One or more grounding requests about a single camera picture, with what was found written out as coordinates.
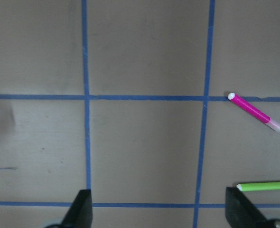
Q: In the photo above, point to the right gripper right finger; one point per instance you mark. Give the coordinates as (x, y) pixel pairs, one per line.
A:
(240, 212)

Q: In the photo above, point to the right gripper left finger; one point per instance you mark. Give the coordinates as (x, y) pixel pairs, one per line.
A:
(80, 214)

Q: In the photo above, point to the pink pen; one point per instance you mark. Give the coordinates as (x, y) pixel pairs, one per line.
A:
(253, 111)

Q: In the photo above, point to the green pen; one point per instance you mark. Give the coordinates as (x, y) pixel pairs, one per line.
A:
(261, 186)

